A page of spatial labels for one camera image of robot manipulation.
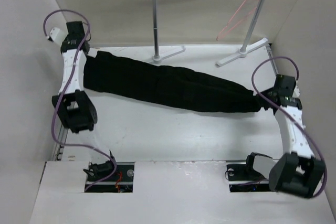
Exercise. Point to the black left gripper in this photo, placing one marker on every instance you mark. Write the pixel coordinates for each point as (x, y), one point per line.
(65, 40)

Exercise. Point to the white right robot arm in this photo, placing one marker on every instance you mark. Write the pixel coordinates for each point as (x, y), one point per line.
(297, 172)

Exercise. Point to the pink wire hanger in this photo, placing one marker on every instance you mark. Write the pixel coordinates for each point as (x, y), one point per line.
(246, 8)

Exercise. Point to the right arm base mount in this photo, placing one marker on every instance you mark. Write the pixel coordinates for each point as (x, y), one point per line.
(243, 180)

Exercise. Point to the black trousers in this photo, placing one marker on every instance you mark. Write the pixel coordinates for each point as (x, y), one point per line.
(176, 87)

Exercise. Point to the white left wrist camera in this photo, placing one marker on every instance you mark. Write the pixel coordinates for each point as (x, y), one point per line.
(57, 36)

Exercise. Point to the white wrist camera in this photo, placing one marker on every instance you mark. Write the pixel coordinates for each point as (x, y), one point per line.
(57, 36)
(296, 92)

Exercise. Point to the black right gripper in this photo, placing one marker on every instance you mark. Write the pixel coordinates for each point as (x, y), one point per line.
(265, 92)

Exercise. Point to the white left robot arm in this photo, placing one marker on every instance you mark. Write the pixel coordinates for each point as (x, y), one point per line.
(73, 106)

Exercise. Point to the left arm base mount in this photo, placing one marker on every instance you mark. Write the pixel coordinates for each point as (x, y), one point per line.
(118, 176)

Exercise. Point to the white clothes rack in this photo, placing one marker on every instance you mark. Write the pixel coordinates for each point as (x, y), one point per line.
(174, 24)

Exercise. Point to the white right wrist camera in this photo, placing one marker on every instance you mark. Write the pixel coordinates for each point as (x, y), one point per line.
(296, 92)

